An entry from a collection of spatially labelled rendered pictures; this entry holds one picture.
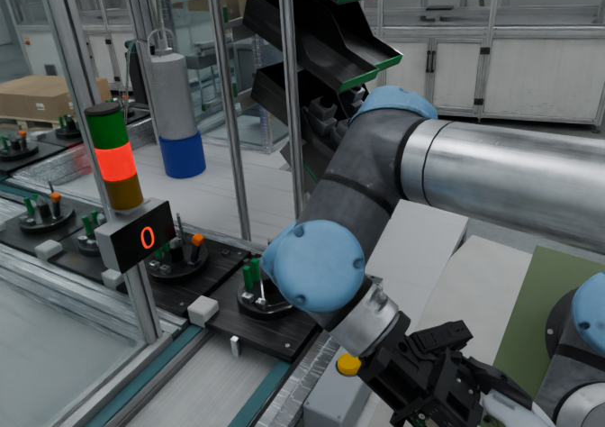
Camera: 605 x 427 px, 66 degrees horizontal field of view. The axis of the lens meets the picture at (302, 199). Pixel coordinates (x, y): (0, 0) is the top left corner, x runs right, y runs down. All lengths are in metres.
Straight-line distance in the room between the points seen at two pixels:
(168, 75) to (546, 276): 1.31
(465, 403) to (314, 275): 0.23
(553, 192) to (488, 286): 0.90
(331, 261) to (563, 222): 0.17
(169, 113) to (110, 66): 5.13
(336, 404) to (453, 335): 0.29
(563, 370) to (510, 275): 0.64
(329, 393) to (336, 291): 0.46
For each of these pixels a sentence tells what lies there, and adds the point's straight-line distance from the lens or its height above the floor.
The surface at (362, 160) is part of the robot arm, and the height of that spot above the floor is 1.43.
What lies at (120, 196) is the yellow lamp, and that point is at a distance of 0.76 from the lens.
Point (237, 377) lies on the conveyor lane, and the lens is 0.92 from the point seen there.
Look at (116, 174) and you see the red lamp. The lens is 0.74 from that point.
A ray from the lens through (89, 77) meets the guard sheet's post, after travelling 0.75.
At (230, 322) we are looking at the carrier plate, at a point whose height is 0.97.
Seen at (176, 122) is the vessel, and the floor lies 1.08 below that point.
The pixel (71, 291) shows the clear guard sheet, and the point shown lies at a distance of 0.81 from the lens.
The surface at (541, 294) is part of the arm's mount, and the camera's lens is 0.89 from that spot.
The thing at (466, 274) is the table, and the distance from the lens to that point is 1.26.
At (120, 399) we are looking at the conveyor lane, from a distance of 0.91.
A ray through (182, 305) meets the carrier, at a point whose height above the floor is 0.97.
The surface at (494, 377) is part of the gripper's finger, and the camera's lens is 0.55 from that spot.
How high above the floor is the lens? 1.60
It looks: 28 degrees down
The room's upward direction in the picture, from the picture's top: 4 degrees counter-clockwise
